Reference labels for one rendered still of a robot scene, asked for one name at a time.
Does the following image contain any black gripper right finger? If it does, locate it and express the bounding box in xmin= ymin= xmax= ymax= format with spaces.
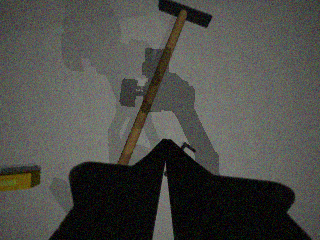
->
xmin=166 ymin=139 xmax=295 ymax=240

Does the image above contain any tan wooden pole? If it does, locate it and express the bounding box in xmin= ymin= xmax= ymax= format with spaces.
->
xmin=117 ymin=0 xmax=212 ymax=165

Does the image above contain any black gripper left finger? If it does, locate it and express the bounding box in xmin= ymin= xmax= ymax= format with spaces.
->
xmin=69 ymin=139 xmax=168 ymax=240

